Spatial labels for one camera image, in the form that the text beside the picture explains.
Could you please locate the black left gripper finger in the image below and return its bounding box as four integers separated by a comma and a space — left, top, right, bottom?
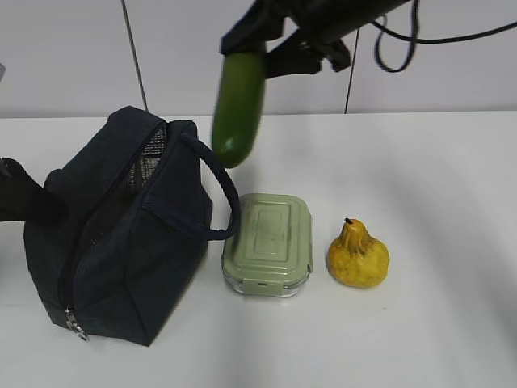
1, 158, 67, 223

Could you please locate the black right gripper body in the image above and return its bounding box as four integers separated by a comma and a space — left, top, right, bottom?
259, 0, 405, 44

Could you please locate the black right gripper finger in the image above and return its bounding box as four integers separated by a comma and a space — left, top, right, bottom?
220, 1, 285, 55
266, 29, 350, 79

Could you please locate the green cucumber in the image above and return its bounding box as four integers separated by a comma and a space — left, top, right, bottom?
212, 53, 266, 169

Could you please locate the navy insulated lunch bag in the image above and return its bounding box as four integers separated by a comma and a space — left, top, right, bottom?
23, 106, 241, 346

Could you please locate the green lid glass container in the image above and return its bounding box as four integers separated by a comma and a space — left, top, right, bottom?
221, 193, 313, 297

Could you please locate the yellow pear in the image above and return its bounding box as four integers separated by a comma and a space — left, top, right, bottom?
326, 218, 390, 289

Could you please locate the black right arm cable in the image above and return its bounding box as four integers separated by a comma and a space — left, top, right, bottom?
373, 0, 517, 74

